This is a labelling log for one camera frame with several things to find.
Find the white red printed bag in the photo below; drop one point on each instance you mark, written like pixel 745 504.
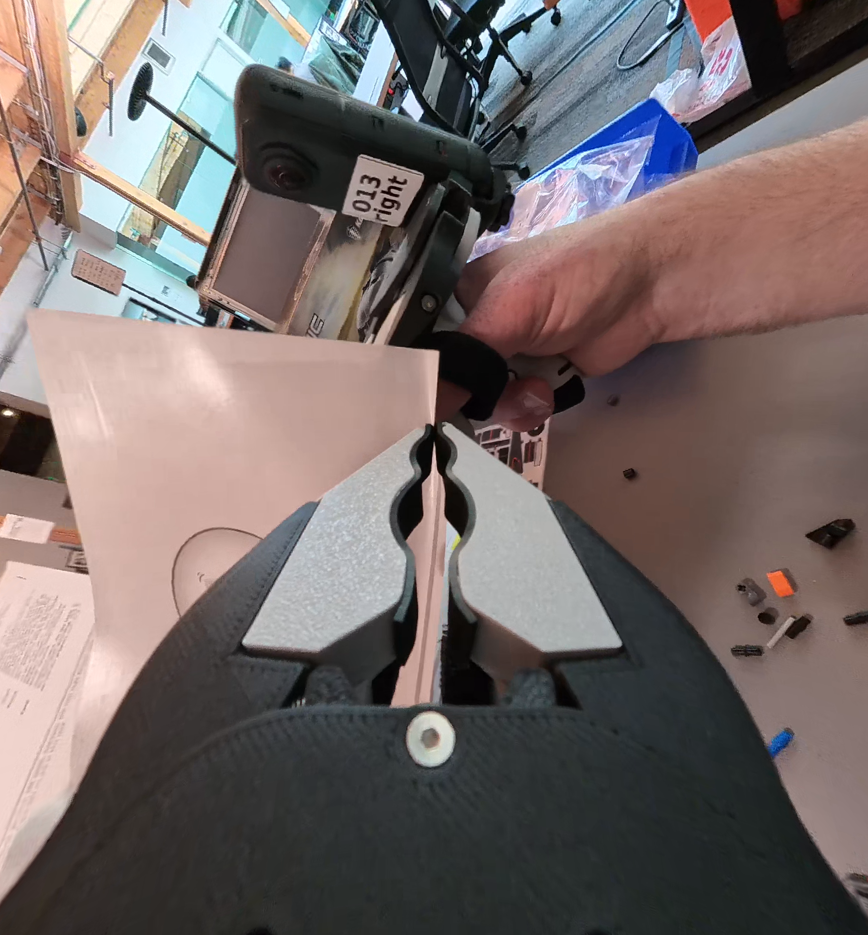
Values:
pixel 719 66

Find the white lego axle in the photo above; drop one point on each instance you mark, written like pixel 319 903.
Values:
pixel 779 632

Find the lego instruction booklet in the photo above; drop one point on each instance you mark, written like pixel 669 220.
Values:
pixel 185 438

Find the black floor lamp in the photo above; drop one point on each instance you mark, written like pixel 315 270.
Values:
pixel 140 91

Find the black lego connector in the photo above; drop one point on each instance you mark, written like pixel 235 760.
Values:
pixel 830 532

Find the black lego pin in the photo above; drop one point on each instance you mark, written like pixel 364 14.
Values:
pixel 799 626
pixel 747 650
pixel 861 617

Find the black computer monitor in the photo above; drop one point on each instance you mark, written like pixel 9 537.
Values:
pixel 266 256

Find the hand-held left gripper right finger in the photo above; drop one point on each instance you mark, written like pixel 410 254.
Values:
pixel 536 584

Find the black office chair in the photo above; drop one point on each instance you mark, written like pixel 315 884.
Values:
pixel 470 44

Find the blue lego pin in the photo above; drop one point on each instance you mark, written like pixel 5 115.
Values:
pixel 779 741

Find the person's right forearm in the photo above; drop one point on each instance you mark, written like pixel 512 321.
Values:
pixel 770 241

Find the person's right hand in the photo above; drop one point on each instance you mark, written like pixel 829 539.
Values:
pixel 573 292

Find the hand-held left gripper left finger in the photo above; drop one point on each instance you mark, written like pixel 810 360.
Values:
pixel 332 584

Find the small grey lego piece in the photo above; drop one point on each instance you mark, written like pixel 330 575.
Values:
pixel 750 590

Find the clear plastic bags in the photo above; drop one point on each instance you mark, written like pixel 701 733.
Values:
pixel 565 197

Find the orange lego piece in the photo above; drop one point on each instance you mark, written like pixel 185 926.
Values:
pixel 781 582

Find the sticker sheet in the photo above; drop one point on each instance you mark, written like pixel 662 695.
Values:
pixel 529 453

